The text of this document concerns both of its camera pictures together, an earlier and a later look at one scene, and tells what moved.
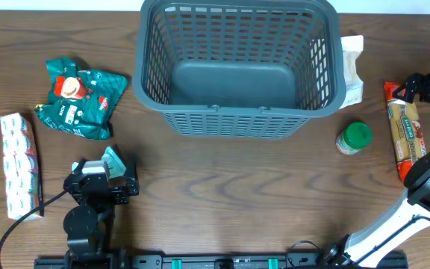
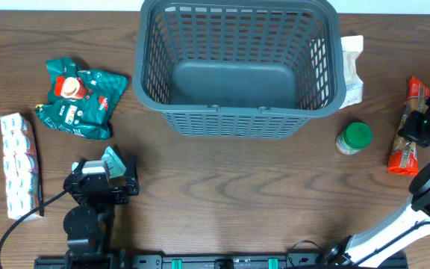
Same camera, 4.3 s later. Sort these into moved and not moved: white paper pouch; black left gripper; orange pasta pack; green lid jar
Moved: orange pasta pack
Not moved: green lid jar; white paper pouch; black left gripper
